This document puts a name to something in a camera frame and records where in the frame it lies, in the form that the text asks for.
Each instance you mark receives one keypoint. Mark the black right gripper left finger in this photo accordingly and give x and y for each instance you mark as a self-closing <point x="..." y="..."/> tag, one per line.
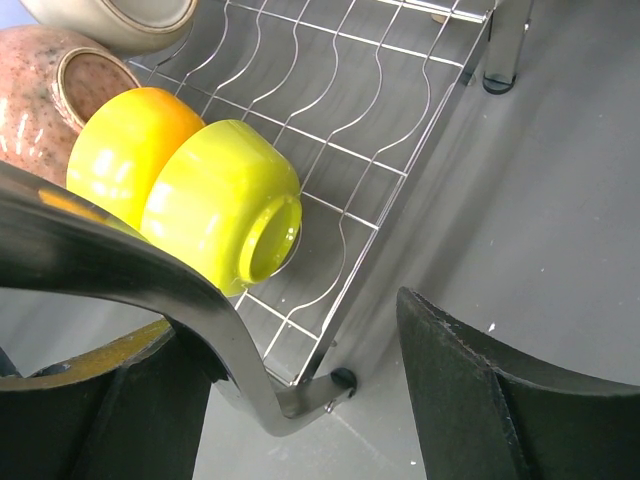
<point x="131" y="409"/>

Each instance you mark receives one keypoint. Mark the lime green bowl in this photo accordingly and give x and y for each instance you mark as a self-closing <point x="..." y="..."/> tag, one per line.
<point x="227" y="204"/>

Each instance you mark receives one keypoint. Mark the steel two-tier dish rack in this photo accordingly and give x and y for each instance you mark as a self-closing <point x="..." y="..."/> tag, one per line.
<point x="354" y="94"/>

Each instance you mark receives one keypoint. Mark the orange bowl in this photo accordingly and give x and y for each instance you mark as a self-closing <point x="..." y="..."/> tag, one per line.
<point x="122" y="149"/>

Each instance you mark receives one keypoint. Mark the cream ceramic bowl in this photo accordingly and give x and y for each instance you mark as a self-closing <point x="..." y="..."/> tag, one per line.
<point x="130" y="28"/>

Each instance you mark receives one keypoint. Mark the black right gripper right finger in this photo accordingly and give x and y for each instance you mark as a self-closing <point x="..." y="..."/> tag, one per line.
<point x="485" y="410"/>

